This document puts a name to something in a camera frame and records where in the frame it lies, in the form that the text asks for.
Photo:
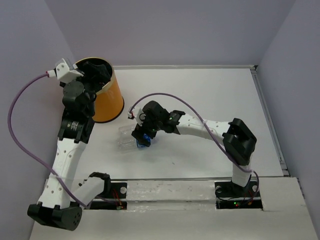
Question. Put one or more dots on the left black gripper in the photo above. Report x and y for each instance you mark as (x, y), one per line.
(102, 75)

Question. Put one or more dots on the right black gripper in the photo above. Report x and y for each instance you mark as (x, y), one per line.
(138, 134)

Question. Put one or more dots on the blue label plastic bottle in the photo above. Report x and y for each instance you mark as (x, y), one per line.
(129, 143)

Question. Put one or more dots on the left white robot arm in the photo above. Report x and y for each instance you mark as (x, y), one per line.
(57, 206)

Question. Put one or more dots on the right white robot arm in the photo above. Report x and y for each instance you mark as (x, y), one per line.
(234, 138)

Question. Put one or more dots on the orange cylindrical bin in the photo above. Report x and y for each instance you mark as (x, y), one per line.
(109, 102)

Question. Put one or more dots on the clear bottle upper left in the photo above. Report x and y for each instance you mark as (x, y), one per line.
(125, 132)

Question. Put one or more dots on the white cardboard front panel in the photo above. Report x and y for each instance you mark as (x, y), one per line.
(186, 210)

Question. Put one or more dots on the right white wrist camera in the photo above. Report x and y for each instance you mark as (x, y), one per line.
(136, 113)

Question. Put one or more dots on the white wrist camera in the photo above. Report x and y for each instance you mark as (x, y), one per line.
(136, 113)
(65, 72)

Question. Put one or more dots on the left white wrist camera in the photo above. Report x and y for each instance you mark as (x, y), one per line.
(65, 72)

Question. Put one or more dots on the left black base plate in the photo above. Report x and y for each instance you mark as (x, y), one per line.
(115, 199)

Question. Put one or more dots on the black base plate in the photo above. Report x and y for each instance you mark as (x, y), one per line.
(230, 196)
(115, 199)

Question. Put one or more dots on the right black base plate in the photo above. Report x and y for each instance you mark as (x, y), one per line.
(230, 196)

